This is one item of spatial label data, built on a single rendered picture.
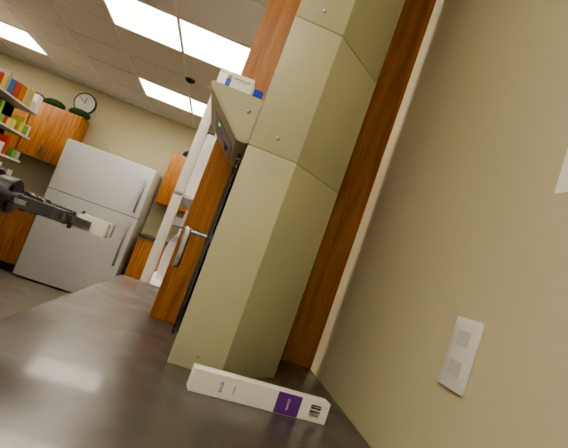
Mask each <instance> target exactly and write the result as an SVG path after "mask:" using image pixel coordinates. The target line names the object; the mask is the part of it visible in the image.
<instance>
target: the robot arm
mask: <svg viewBox="0 0 568 448"><path fill-rule="evenodd" d="M16 208H19V209H18V210H20V211H23V212H30V213H33V214H35V215H41V216H44V217H45V218H48V219H51V220H56V221H58V222H60V223H61V224H67V226H66V228H71V226H72V227H73V228H78V229H81V230H83V231H85V232H88V233H91V234H94V235H96V236H100V237H103V238H107V237H109V238H110V237H111V236H112V233H113V231H114V228H115V226H116V225H115V224H112V223H109V222H106V221H104V220H100V219H97V218H95V217H93V216H90V215H87V214H85V213H86V212H85V211H83V212H77V211H74V210H71V209H69V208H67V207H64V206H61V205H58V204H55V203H53V202H52V201H51V200H48V199H46V198H43V197H40V195H37V194H35V193H31V192H30V193H29V192H27V191H26V192H25V194H24V183H23V181H22V180H20V179H17V178H15V177H13V176H10V175H7V174H6V173H5V170H4V169H3V168H2V167H1V166H0V212H2V213H10V212H12V211H14V210H15V209H16Z"/></svg>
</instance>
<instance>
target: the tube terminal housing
mask: <svg viewBox="0 0 568 448"><path fill-rule="evenodd" d="M375 86H376V83H375V82H374V81H373V79H372V77H371V76H370V75H369V73H368V72H367V70H366V69H365V68H364V66H363V64H362V63H361V62H360V60H359V59H358V58H357V56H356V55H355V54H354V52H353V51H352V50H351V48H350V47H349V45H348V44H347V42H346V41H345V39H344V38H343V37H342V36H340V35H337V34H335V33H333V32H331V31H329V30H327V29H325V28H321V27H319V26H317V25H316V24H313V23H311V22H309V21H307V20H304V19H302V18H300V17H297V16H296V17H295V19H294V22H293V24H292V28H291V31H290V33H289V35H288V38H287V40H286V43H285V46H284V49H283V52H282V54H281V57H280V60H279V61H278V64H277V67H276V71H275V74H274V75H273V78H272V81H271V83H270V86H269V88H268V92H267V95H266V97H265V99H264V102H263V105H262V108H261V110H260V114H259V116H258V119H257V122H256V124H255V126H254V129H253V131H252V136H251V138H250V140H249V143H248V145H247V148H246V150H245V152H244V157H243V160H242V162H241V164H240V167H239V169H238V172H237V175H236V178H235V181H234V183H233V186H232V189H231V190H230V193H229V196H228V200H227V202H226V205H225V207H224V210H223V213H222V214H221V217H220V221H219V224H218V227H217V228H216V231H215V234H214V236H213V239H212V243H211V245H210V248H209V251H208V253H207V255H206V258H205V260H204V264H203V266H202V269H201V272H200V274H199V277H198V279H197V281H196V286H195V288H194V291H193V293H192V296H191V298H190V301H189V304H188V307H187V310H186V312H185V315H184V317H183V319H182V322H181V325H180V328H179V331H178V333H177V336H176V339H175V341H174V343H173V346H172V350H171V353H170V355H169V357H168V360H167V362H168V363H171V364H176V365H179V366H182V367H185V368H188V369H190V370H192V368H193V365H194V363H196V364H201V365H205V366H209V367H211V368H215V369H219V370H222V371H225V372H231V373H234V374H237V375H241V376H245V377H247V378H274V377H275V374H276V370H277V367H278V365H279V362H280V359H281V356H282V354H283V351H284V347H285V344H286V341H287V339H288V336H289V333H290V331H291V328H292V324H293V321H294V318H295V316H296V313H297V311H298V308H299V305H300V301H301V298H302V295H303V293H304V291H305V288H306V285H307V282H308V278H309V275H310V273H311V270H312V267H313V265H314V262H315V259H316V255H317V253H318V250H319V247H320V244H321V242H322V239H323V236H324V232H325V230H326V227H327V224H328V221H329V219H330V216H331V214H332V209H333V206H334V204H335V201H336V198H337V195H338V193H339V190H340V186H341V183H342V181H343V178H344V175H345V172H346V170H347V168H348V163H349V160H350V157H351V155H352V152H353V150H354V147H355V144H356V140H357V137H358V134H359V132H360V130H361V127H362V124H363V121H364V117H365V114H366V112H367V109H368V107H369V104H370V101H371V98H372V94H373V92H374V89H375Z"/></svg>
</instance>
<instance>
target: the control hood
mask: <svg viewBox="0 0 568 448"><path fill-rule="evenodd" d="M262 105H263V101H262V100H261V99H258V98H256V97H253V96H251V95H249V94H247V93H245V92H241V91H238V90H237V89H234V88H232V87H230V86H227V85H225V84H222V83H219V82H217V81H215V80H213V81H212V128H213V130H214V131H215V130H216V111H217V113H218V115H219V117H220V120H221V122H222V124H223V126H224V128H225V130H226V133H227V135H228V137H229V139H230V141H231V144H232V149H231V153H230V158H229V160H228V157H227V160H228V162H229V164H231V166H233V165H234V163H235V160H236V157H237V154H241V155H242V156H241V158H243V157H244V152H245V150H246V148H247V145H248V143H249V140H250V138H251V136H252V131H253V129H254V126H255V124H256V122H257V119H258V116H259V114H260V110H261V108H262ZM215 133H216V132H215ZM216 136H217V133H216ZM217 138H218V136H217ZM218 140H219V138H218ZM219 141H220V140H219ZM220 144H221V143H220ZM221 147H222V145H221ZM222 149H223V147H222ZM223 151H224V149H223ZM224 153H225V151H224ZM225 155H226V153H225ZM226 156H227V155H226Z"/></svg>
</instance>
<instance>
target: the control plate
mask: <svg viewBox="0 0 568 448"><path fill-rule="evenodd" d="M219 123H220V126H219ZM219 128H220V130H219ZM215 131H216V133H217V136H218V138H219V140H220V143H221V145H222V147H223V146H225V145H224V139H225V137H226V136H227V138H228V139H226V140H227V141H226V142H227V144H226V145H227V147H228V149H227V151H226V152H225V153H226V155H227V157H228V160H229V158H230V153H231V149H232V144H231V141H230V139H229V137H228V135H227V133H226V130H225V128H224V126H223V124H222V122H221V120H220V117H219V115H218V113H217V111H216V130H215ZM223 149H224V147H223Z"/></svg>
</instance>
